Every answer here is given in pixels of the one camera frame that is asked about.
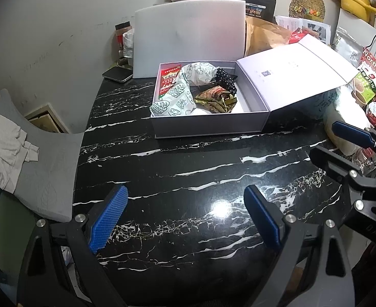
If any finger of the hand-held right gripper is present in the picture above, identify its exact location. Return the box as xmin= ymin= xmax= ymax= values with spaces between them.
xmin=331 ymin=121 xmax=376 ymax=167
xmin=309 ymin=145 xmax=376 ymax=199

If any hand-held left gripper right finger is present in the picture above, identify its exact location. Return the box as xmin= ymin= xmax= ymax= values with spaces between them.
xmin=243 ymin=184 xmax=358 ymax=307

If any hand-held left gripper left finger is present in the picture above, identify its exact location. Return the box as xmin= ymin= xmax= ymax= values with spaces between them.
xmin=17 ymin=184 xmax=129 ymax=307

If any white lidded gift box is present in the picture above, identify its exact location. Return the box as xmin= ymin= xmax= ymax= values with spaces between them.
xmin=150 ymin=41 xmax=359 ymax=139

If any green red snack packet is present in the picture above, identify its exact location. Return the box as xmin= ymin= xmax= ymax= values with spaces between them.
xmin=194 ymin=86 xmax=238 ymax=114

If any black polka-dot scrunchie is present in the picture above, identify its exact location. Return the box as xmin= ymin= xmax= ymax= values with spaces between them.
xmin=215 ymin=68 xmax=239 ymax=96

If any white printed bread bag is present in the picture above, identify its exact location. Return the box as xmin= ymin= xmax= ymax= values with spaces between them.
xmin=150 ymin=62 xmax=219 ymax=117

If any white plastic bag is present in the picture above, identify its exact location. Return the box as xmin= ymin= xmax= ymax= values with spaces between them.
xmin=324 ymin=86 xmax=372 ymax=156

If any green white pouch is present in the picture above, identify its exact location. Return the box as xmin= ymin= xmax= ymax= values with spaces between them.
xmin=351 ymin=70 xmax=376 ymax=103

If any silver foil pouch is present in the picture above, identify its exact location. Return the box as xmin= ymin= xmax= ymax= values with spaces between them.
xmin=333 ymin=26 xmax=368 ymax=68

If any green cushion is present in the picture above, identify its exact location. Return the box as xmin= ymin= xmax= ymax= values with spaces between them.
xmin=0 ymin=195 xmax=38 ymax=282

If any red snack bag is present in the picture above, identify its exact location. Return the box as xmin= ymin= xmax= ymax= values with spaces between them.
xmin=289 ymin=27 xmax=318 ymax=45

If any white cloth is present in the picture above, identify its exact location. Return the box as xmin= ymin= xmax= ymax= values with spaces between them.
xmin=0 ymin=107 xmax=39 ymax=194

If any white printed paper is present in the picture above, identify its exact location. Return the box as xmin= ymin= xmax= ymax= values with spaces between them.
xmin=275 ymin=15 xmax=332 ymax=45

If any brown paper bag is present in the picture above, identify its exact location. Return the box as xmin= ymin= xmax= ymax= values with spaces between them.
xmin=245 ymin=16 xmax=299 ymax=58

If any round woven mat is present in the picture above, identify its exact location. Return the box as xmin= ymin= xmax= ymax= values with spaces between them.
xmin=289 ymin=0 xmax=326 ymax=20

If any smartphone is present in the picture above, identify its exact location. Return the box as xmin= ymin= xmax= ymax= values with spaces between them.
xmin=102 ymin=67 xmax=134 ymax=84

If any clear plastic bag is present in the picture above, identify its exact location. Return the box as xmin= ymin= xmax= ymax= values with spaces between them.
xmin=122 ymin=29 xmax=135 ymax=68

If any dark-lidded jar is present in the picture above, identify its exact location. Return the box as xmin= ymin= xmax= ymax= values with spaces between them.
xmin=114 ymin=22 xmax=132 ymax=66

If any white foam board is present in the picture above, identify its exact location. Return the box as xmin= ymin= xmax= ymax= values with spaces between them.
xmin=133 ymin=0 xmax=247 ymax=79

